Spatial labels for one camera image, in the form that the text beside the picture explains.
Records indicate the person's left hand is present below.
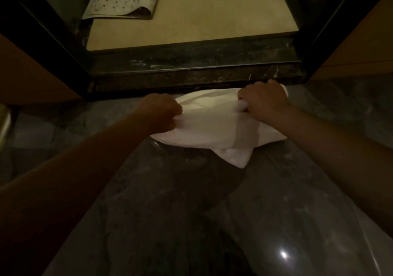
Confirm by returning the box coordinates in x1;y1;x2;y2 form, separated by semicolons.
137;94;183;133

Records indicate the person's right hand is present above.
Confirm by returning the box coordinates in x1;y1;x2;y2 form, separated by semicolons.
238;80;293;124

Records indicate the white towel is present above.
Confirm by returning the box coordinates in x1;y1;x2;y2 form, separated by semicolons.
150;84;290;169

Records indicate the person's left forearm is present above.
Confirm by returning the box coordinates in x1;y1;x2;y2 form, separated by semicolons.
0;107;158;276

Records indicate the person's right forearm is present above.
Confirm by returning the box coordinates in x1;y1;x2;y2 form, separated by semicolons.
267;105;393;238

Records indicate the black marble threshold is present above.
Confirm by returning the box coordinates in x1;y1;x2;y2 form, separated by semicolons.
87;33;307;94

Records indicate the wooden panel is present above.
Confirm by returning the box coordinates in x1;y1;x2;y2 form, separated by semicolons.
0;33;83;106
308;0;393;81

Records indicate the black door frame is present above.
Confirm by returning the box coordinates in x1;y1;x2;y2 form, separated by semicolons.
275;0;393;81
0;0;94;94

